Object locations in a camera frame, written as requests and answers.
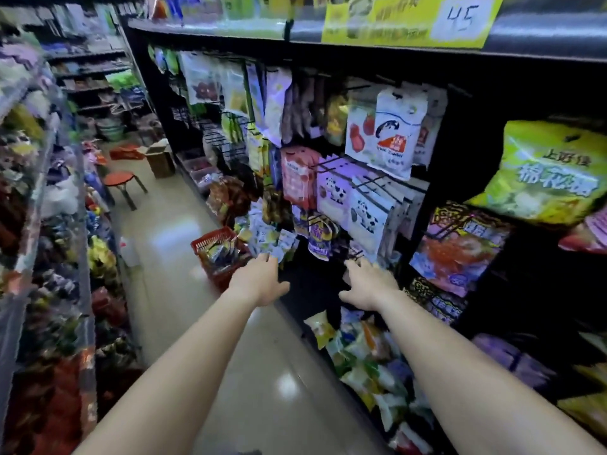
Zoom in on red floor crate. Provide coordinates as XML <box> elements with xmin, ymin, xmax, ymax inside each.
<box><xmin>109</xmin><ymin>144</ymin><xmax>145</xmax><ymax>161</ymax></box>

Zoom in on large green snack bag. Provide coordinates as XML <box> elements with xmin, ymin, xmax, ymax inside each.
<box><xmin>465</xmin><ymin>120</ymin><xmax>607</xmax><ymax>227</ymax></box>

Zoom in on pink snack packet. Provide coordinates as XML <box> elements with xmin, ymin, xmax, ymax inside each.
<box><xmin>281</xmin><ymin>147</ymin><xmax>322</xmax><ymax>211</ymax></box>

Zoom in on white plastic bottle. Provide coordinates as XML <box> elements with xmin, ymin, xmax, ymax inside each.
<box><xmin>119</xmin><ymin>237</ymin><xmax>141</xmax><ymax>269</ymax></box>

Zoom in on blue and yellow snack packet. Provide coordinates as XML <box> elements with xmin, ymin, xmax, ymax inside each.
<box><xmin>307</xmin><ymin>214</ymin><xmax>340</xmax><ymax>262</ymax></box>

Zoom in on red and pink snack bag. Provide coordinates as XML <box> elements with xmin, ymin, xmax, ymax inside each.
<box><xmin>559</xmin><ymin>206</ymin><xmax>607</xmax><ymax>255</ymax></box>

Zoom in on row of hanging assorted packets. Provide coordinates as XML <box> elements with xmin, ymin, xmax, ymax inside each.
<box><xmin>148</xmin><ymin>45</ymin><xmax>349</xmax><ymax>152</ymax></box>

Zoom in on white hanging snack packet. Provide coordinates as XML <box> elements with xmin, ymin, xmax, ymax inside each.
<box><xmin>367</xmin><ymin>87</ymin><xmax>429</xmax><ymax>181</ymax></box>

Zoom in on black and yellow snack packet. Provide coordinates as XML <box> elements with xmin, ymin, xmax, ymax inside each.
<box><xmin>405</xmin><ymin>277</ymin><xmax>468</xmax><ymax>325</ymax></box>

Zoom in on purple snack bag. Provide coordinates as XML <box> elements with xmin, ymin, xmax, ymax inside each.
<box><xmin>472</xmin><ymin>333</ymin><xmax>558</xmax><ymax>391</ymax></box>

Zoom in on white packet with red fruit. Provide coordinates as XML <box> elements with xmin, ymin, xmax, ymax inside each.
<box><xmin>344</xmin><ymin>85</ymin><xmax>380</xmax><ymax>164</ymax></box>

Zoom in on brown cardboard box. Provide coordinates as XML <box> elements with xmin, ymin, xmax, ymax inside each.
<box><xmin>137</xmin><ymin>139</ymin><xmax>177</xmax><ymax>179</ymax></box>

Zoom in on background shelf of goods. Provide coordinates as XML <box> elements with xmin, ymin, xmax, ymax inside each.
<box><xmin>0</xmin><ymin>0</ymin><xmax>152</xmax><ymax>143</ymax></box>

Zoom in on pile of wrapped candies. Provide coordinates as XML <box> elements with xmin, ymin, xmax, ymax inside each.
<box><xmin>303</xmin><ymin>308</ymin><xmax>439</xmax><ymax>455</ymax></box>

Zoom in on green plastic basket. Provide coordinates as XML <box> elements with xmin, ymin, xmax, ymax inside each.
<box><xmin>97</xmin><ymin>119</ymin><xmax>126</xmax><ymax>143</ymax></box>

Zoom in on orange and black snack packet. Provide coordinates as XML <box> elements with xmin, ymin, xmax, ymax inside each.
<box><xmin>409</xmin><ymin>202</ymin><xmax>513</xmax><ymax>298</ymax></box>

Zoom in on black display shelf unit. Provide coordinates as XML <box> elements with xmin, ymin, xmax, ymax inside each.
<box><xmin>121</xmin><ymin>14</ymin><xmax>607</xmax><ymax>455</ymax></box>

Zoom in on person's left hand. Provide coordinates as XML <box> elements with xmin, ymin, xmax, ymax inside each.
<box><xmin>228</xmin><ymin>253</ymin><xmax>291</xmax><ymax>308</ymax></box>

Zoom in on red shopping basket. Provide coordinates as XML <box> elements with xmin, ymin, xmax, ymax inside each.
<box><xmin>191</xmin><ymin>226</ymin><xmax>254</xmax><ymax>292</ymax></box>

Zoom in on cluster of small white packets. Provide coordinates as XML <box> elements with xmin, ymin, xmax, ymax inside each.
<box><xmin>235</xmin><ymin>199</ymin><xmax>300</xmax><ymax>266</ymax></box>

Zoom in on person's right forearm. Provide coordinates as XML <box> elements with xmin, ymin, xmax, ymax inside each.
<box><xmin>375</xmin><ymin>288</ymin><xmax>607</xmax><ymax>455</ymax></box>

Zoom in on person's left forearm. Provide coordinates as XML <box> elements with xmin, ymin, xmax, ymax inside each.
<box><xmin>73</xmin><ymin>285</ymin><xmax>259</xmax><ymax>455</ymax></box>

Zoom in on red round stool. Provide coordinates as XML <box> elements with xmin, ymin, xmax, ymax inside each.
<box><xmin>102</xmin><ymin>171</ymin><xmax>149</xmax><ymax>212</ymax></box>

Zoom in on cow print snack packet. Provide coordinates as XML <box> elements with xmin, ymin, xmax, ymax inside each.
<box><xmin>347</xmin><ymin>182</ymin><xmax>404</xmax><ymax>261</ymax></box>
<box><xmin>317</xmin><ymin>158</ymin><xmax>366</xmax><ymax>230</ymax></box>

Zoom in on person's right hand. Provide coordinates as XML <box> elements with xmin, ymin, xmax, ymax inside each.
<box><xmin>338</xmin><ymin>258</ymin><xmax>401</xmax><ymax>312</ymax></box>

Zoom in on yellow shelf sign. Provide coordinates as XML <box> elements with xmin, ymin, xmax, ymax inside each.
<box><xmin>322</xmin><ymin>0</ymin><xmax>506</xmax><ymax>49</ymax></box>

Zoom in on clear bins of mixed candies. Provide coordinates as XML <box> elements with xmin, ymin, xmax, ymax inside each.
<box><xmin>0</xmin><ymin>38</ymin><xmax>143</xmax><ymax>455</ymax></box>

